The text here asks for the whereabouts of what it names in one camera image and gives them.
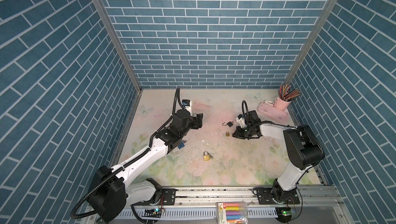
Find black padlock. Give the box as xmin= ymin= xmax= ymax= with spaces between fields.
xmin=222 ymin=121 xmax=234 ymax=127

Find large brass padlock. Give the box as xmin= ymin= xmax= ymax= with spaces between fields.
xmin=203 ymin=151 xmax=213 ymax=161

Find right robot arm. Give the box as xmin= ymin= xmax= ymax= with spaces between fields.
xmin=233 ymin=110 xmax=325 ymax=203

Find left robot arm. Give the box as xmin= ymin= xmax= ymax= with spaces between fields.
xmin=82 ymin=109 xmax=203 ymax=223

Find pink pencil case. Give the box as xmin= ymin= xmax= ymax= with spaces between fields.
xmin=257 ymin=102 xmax=289 ymax=124

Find pink pencil cup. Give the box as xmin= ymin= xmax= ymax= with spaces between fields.
xmin=273 ymin=97 xmax=291 ymax=111

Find coloured pencils bunch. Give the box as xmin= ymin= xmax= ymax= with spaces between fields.
xmin=278 ymin=84 xmax=301 ymax=102

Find box of coloured markers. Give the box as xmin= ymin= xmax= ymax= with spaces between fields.
xmin=216 ymin=201 xmax=249 ymax=224

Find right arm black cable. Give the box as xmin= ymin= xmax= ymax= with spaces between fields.
xmin=241 ymin=100 xmax=322 ymax=187

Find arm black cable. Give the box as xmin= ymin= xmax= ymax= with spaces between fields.
xmin=70 ymin=87 xmax=186 ymax=219
xmin=241 ymin=100 xmax=322 ymax=187

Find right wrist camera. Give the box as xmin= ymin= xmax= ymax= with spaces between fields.
xmin=236 ymin=114 xmax=246 ymax=128

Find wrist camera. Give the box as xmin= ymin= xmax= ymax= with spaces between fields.
xmin=181 ymin=99 xmax=192 ymax=115
xmin=236 ymin=114 xmax=246 ymax=128

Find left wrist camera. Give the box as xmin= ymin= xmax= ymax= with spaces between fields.
xmin=181 ymin=99 xmax=192 ymax=115

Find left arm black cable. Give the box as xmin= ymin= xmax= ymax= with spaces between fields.
xmin=70 ymin=87 xmax=186 ymax=219

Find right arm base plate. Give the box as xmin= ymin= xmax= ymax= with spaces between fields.
xmin=252 ymin=187 xmax=300 ymax=205

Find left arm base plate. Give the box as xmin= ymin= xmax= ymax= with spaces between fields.
xmin=134 ymin=188 xmax=176 ymax=206

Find aluminium rail frame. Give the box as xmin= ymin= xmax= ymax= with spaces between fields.
xmin=114 ymin=184 xmax=353 ymax=224

